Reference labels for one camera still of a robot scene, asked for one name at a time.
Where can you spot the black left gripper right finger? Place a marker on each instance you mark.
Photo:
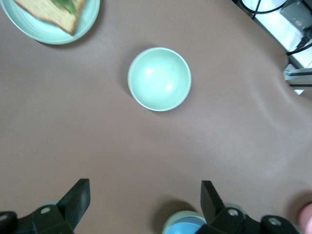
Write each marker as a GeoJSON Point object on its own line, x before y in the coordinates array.
{"type": "Point", "coordinates": [226, 219]}

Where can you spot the light green plate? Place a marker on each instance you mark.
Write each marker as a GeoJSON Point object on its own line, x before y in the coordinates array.
{"type": "Point", "coordinates": [48, 37]}

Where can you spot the pink bowl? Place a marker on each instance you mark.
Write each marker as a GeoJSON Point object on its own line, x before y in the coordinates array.
{"type": "Point", "coordinates": [307, 217]}

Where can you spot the brown bread slice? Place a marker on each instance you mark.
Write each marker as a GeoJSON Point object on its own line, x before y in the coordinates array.
{"type": "Point", "coordinates": [48, 12]}

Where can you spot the sage green bowl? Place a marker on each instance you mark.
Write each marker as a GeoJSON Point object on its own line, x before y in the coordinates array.
{"type": "Point", "coordinates": [178, 214]}

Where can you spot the green lettuce leaf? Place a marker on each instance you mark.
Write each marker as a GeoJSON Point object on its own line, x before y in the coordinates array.
{"type": "Point", "coordinates": [64, 3]}

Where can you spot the metal table edge bracket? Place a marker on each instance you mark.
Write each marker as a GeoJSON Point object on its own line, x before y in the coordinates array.
{"type": "Point", "coordinates": [299, 73]}

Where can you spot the aluminium table edge rail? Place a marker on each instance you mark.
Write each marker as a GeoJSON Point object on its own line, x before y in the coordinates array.
{"type": "Point", "coordinates": [280, 20]}

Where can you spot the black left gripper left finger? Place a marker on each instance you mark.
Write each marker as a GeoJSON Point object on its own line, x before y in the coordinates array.
{"type": "Point", "coordinates": [63, 214]}

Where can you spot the pale mint green bowl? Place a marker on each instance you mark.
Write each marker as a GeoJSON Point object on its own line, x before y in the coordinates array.
{"type": "Point", "coordinates": [159, 80]}

